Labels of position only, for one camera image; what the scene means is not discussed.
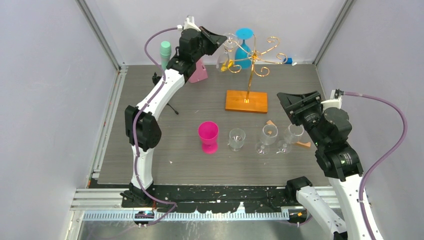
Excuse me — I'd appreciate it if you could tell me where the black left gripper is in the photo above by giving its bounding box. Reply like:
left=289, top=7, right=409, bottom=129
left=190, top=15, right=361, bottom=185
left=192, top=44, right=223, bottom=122
left=192, top=26, right=227, bottom=63

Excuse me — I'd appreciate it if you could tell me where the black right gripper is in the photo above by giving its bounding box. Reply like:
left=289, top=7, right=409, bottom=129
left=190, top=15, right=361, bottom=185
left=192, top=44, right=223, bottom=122
left=276, top=89, right=325, bottom=147

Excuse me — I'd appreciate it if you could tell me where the clear flute glass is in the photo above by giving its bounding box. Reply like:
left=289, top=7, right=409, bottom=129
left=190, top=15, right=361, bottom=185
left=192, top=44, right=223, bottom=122
left=216, top=33, right=239, bottom=72

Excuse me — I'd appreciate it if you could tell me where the blue wine glass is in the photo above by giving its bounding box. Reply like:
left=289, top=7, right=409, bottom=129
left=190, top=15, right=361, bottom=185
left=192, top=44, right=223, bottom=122
left=234, top=27, right=254, bottom=70

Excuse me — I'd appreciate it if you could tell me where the clear wine glass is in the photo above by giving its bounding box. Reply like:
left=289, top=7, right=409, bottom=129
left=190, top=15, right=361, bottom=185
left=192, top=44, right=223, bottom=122
left=276, top=124, right=305, bottom=154
left=255, top=124, right=279, bottom=155

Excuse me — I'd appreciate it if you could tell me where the clear ribbed tumbler glass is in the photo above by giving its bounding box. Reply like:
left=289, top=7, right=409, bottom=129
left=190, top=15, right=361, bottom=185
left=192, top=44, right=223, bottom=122
left=228, top=128, right=246, bottom=152

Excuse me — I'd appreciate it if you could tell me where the pink wine glass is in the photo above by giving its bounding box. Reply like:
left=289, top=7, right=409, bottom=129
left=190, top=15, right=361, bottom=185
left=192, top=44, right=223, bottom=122
left=197, top=121, right=219, bottom=154

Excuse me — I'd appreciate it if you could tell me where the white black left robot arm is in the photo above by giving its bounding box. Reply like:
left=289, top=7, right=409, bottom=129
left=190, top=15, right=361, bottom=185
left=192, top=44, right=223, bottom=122
left=123, top=26, right=228, bottom=207

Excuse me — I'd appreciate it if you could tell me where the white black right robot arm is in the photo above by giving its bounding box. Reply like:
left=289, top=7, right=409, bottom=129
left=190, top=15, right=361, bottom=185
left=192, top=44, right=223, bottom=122
left=277, top=89, right=383, bottom=240

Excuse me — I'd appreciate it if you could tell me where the yellow toy block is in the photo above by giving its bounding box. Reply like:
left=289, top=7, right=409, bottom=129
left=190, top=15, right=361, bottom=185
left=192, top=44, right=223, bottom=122
left=217, top=59, right=233, bottom=72

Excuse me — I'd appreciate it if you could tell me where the pink metronome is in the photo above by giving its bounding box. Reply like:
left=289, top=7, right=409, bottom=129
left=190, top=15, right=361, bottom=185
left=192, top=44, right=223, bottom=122
left=188, top=59, right=208, bottom=84

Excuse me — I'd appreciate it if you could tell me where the blue cube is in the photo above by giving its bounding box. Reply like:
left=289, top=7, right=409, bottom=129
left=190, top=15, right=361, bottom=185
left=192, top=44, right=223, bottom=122
left=286, top=57, right=293, bottom=65

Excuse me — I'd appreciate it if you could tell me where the small wooden arch block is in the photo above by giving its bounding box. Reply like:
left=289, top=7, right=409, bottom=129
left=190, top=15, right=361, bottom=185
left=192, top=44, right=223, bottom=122
left=295, top=141, right=311, bottom=148

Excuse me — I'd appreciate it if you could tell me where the mint green microphone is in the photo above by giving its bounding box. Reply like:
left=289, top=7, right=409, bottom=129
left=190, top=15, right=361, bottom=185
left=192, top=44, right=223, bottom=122
left=159, top=41, right=172, bottom=70

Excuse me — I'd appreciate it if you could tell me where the black mini tripod stand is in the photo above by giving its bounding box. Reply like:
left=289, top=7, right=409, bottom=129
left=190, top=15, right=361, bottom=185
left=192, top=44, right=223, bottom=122
left=152, top=72, right=179, bottom=115

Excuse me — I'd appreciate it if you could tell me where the black base bar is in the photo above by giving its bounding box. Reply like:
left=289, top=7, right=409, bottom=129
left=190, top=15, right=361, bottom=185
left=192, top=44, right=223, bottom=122
left=120, top=184, right=309, bottom=215

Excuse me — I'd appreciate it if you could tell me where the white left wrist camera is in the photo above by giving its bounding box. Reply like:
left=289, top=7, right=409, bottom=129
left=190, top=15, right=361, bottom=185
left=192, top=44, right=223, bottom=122
left=176, top=15, right=201, bottom=32

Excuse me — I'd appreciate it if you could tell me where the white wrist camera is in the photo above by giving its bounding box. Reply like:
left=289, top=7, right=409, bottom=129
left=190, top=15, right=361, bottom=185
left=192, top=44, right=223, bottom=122
left=321, top=89, right=344, bottom=112
left=176, top=15, right=201, bottom=32

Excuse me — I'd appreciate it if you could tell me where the gold wire wine glass rack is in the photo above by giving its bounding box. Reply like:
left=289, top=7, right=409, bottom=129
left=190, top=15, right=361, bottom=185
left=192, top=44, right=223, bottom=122
left=225, top=35, right=288, bottom=114

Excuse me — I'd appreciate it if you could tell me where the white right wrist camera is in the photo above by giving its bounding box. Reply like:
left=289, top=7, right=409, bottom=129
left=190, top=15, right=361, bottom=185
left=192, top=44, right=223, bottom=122
left=321, top=89, right=344, bottom=112

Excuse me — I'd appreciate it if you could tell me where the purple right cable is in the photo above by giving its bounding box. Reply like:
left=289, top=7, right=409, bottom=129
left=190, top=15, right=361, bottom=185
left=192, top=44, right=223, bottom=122
left=341, top=91, right=408, bottom=240

